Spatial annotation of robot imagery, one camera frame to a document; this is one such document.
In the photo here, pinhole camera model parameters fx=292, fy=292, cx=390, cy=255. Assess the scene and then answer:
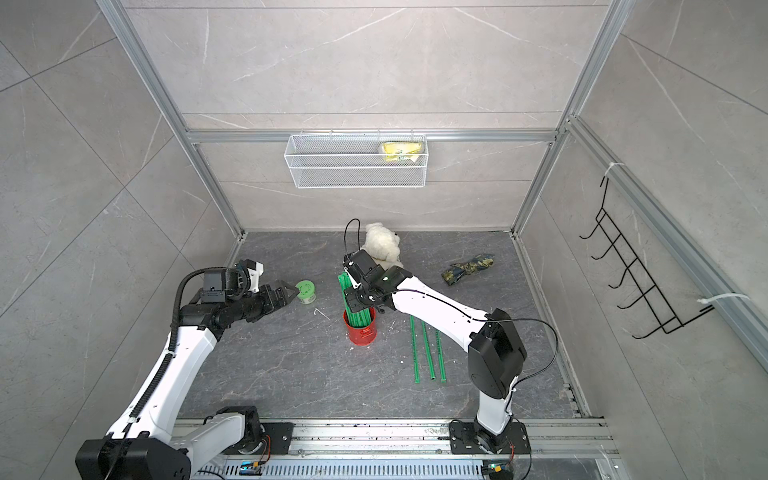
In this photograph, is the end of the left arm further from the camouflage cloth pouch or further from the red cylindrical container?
the camouflage cloth pouch

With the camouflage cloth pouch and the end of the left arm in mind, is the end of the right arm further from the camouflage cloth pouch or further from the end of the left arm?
the camouflage cloth pouch

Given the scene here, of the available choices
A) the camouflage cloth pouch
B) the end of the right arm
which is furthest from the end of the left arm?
the camouflage cloth pouch
